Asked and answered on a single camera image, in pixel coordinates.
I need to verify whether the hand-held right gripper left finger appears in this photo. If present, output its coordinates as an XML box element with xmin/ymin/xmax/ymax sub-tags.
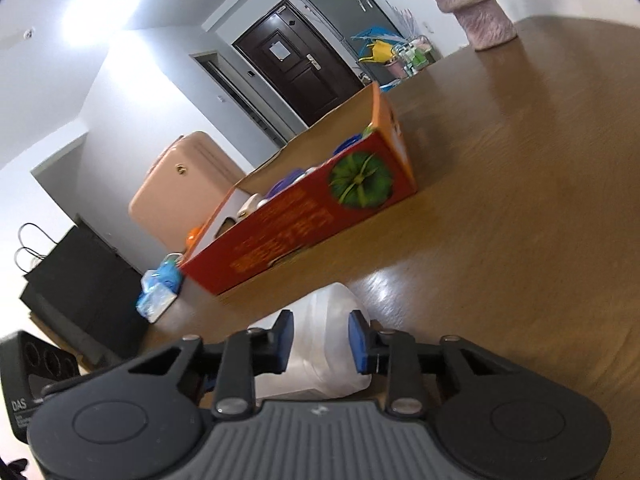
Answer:
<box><xmin>127</xmin><ymin>310</ymin><xmax>296</xmax><ymax>418</ymax></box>

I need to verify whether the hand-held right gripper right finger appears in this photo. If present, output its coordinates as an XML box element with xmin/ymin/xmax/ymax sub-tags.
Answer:
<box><xmin>348</xmin><ymin>310</ymin><xmax>514</xmax><ymax>418</ymax></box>

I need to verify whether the translucent white plastic jar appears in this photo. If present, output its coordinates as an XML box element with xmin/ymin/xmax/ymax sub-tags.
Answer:
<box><xmin>247</xmin><ymin>282</ymin><xmax>374</xmax><ymax>402</ymax></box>

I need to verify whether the orange printed cardboard box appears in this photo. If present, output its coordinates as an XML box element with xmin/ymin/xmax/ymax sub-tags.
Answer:
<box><xmin>177</xmin><ymin>81</ymin><xmax>418</xmax><ymax>296</ymax></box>

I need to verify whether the black paper bag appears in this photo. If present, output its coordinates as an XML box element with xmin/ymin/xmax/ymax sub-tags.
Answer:
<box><xmin>14</xmin><ymin>222</ymin><xmax>149</xmax><ymax>362</ymax></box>

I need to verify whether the blue tissue pack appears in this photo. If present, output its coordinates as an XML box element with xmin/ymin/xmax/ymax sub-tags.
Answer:
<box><xmin>142</xmin><ymin>255</ymin><xmax>182</xmax><ymax>294</ymax></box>
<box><xmin>137</xmin><ymin>282</ymin><xmax>179</xmax><ymax>322</ymax></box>

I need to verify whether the orange round object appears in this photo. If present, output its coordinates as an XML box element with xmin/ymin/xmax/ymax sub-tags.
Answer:
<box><xmin>184</xmin><ymin>226</ymin><xmax>207</xmax><ymax>255</ymax></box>

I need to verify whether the purple round container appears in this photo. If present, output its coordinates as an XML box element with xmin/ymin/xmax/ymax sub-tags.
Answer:
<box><xmin>266</xmin><ymin>169</ymin><xmax>307</xmax><ymax>199</ymax></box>

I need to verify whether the pink suitcase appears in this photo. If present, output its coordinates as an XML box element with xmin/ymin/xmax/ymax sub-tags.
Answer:
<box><xmin>128</xmin><ymin>131</ymin><xmax>249</xmax><ymax>257</ymax></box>

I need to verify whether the blue round container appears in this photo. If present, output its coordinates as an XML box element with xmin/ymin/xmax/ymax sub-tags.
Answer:
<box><xmin>334</xmin><ymin>124</ymin><xmax>375</xmax><ymax>155</ymax></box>

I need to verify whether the dark brown door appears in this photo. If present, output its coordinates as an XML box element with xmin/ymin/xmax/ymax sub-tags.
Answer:
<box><xmin>232</xmin><ymin>2</ymin><xmax>364</xmax><ymax>129</ymax></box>

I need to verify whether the grey refrigerator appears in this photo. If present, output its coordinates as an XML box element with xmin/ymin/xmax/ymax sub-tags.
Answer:
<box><xmin>287</xmin><ymin>0</ymin><xmax>402</xmax><ymax>87</ymax></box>

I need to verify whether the purple textured vase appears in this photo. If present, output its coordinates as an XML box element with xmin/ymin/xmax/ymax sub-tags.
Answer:
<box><xmin>405</xmin><ymin>0</ymin><xmax>516</xmax><ymax>53</ymax></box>

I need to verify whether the wire storage cart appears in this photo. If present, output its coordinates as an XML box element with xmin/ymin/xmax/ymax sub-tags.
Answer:
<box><xmin>394</xmin><ymin>35</ymin><xmax>444</xmax><ymax>79</ymax></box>

